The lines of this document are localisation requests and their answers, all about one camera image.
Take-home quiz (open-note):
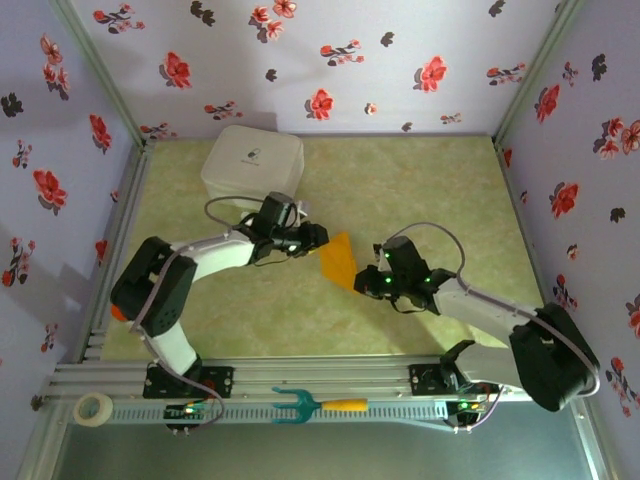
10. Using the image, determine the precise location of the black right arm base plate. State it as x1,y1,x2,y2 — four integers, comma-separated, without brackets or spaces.
408,363,501,397

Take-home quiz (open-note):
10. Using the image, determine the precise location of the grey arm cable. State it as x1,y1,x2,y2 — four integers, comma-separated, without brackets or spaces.
130,195,266,426
392,222,601,434

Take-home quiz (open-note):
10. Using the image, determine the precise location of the white tape roll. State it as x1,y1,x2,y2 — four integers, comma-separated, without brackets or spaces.
73,392,112,428

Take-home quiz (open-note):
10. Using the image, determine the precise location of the orange square paper sheet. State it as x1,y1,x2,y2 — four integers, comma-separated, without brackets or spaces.
318,230,359,291

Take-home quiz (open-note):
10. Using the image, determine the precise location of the grey left arm cable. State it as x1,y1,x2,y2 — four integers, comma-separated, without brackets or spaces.
130,195,266,426

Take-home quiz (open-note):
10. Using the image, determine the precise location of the aluminium corner post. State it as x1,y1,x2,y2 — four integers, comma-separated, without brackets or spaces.
491,0,587,147
48,0,157,151

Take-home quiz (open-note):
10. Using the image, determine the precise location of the aluminium mounting rail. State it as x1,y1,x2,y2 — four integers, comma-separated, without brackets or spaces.
47,354,595,402

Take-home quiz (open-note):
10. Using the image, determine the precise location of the aluminium side rail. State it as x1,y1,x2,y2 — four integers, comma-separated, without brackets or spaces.
78,138,157,362
492,135,569,357

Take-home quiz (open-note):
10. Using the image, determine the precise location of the white plastic lidded box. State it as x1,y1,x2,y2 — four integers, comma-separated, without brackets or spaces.
200,124,306,214

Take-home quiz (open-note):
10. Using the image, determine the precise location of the slotted grey cable duct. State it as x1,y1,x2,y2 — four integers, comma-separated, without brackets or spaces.
69,402,451,427

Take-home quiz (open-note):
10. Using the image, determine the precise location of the grey right arm cable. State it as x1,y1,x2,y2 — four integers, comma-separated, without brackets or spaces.
392,222,601,434

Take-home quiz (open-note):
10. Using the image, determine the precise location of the teal rake with yellow handle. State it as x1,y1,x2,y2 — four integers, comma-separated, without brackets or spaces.
271,386,370,426

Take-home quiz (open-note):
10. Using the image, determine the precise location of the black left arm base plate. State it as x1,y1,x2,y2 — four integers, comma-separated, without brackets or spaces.
143,364,236,400

